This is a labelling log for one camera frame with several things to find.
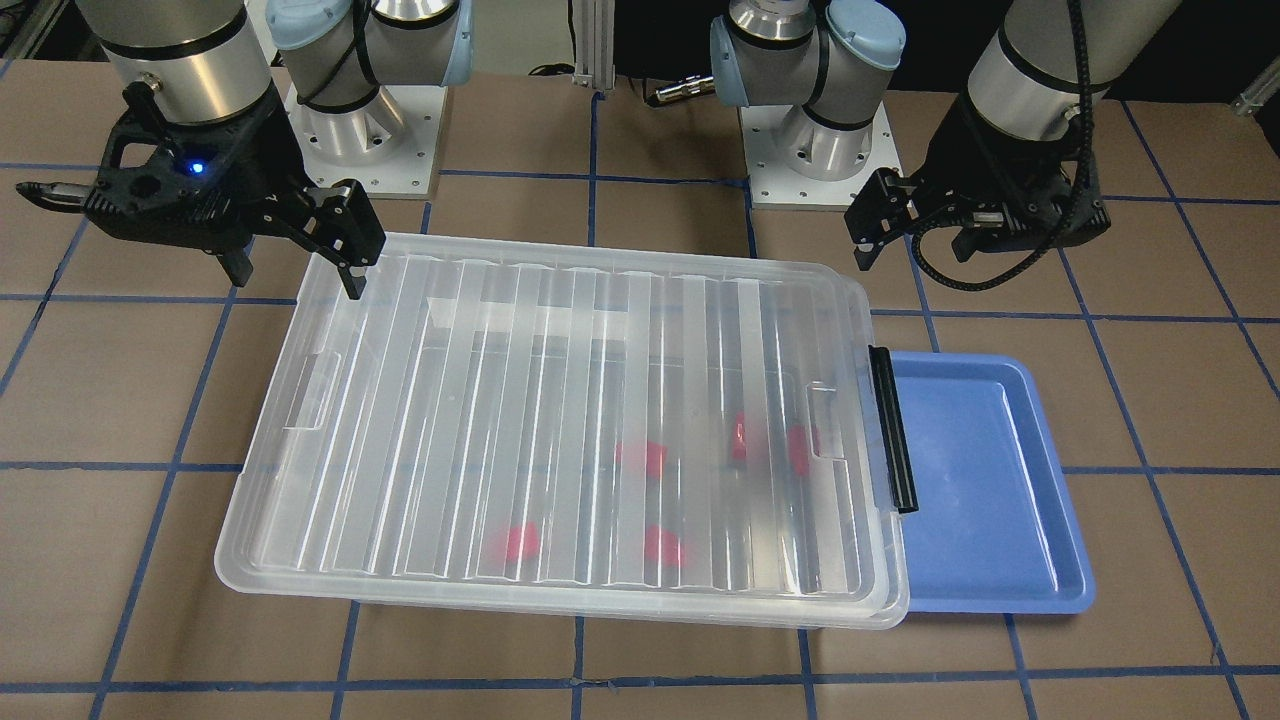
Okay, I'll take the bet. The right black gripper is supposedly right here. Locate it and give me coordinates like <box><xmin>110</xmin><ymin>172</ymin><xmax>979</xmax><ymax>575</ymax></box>
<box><xmin>15</xmin><ymin>85</ymin><xmax>387</xmax><ymax>300</ymax></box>

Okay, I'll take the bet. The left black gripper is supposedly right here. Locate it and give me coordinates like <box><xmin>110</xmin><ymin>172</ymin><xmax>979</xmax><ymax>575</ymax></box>
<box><xmin>844</xmin><ymin>95</ymin><xmax>1111</xmax><ymax>272</ymax></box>

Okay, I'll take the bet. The red block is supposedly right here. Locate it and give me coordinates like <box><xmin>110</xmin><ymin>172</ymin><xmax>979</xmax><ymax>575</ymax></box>
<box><xmin>489</xmin><ymin>521</ymin><xmax>541</xmax><ymax>566</ymax></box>
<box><xmin>643</xmin><ymin>525</ymin><xmax>687</xmax><ymax>569</ymax></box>
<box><xmin>786</xmin><ymin>425</ymin><xmax>812</xmax><ymax>480</ymax></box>
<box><xmin>614</xmin><ymin>441</ymin><xmax>669</xmax><ymax>480</ymax></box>
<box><xmin>730</xmin><ymin>411</ymin><xmax>750</xmax><ymax>466</ymax></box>

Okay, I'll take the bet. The clear plastic box lid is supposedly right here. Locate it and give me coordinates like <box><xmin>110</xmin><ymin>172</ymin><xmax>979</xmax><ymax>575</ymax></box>
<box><xmin>214</xmin><ymin>233</ymin><xmax>910</xmax><ymax>630</ymax></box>

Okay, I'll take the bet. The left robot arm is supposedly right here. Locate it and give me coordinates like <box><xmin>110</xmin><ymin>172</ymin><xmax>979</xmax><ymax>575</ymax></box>
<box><xmin>709</xmin><ymin>1</ymin><xmax>1178</xmax><ymax>292</ymax></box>

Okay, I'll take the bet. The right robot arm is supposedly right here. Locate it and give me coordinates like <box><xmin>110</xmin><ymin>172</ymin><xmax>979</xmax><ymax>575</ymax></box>
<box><xmin>15</xmin><ymin>1</ymin><xmax>474</xmax><ymax>300</ymax></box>

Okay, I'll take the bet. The blue plastic tray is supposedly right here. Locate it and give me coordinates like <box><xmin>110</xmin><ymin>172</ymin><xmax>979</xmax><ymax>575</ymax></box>
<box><xmin>891</xmin><ymin>351</ymin><xmax>1097</xmax><ymax>615</ymax></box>

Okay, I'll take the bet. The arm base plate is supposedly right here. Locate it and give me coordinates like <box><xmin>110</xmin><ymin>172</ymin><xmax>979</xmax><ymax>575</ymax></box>
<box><xmin>739</xmin><ymin>105</ymin><xmax>901</xmax><ymax>211</ymax></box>
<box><xmin>285</xmin><ymin>86</ymin><xmax>449</xmax><ymax>200</ymax></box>

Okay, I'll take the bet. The black box latch handle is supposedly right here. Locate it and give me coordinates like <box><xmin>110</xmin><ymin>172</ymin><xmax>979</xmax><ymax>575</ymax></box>
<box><xmin>868</xmin><ymin>345</ymin><xmax>919</xmax><ymax>514</ymax></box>

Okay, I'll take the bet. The aluminium frame post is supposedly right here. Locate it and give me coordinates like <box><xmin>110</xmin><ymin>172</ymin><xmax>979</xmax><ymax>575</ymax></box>
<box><xmin>570</xmin><ymin>1</ymin><xmax>616</xmax><ymax>94</ymax></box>

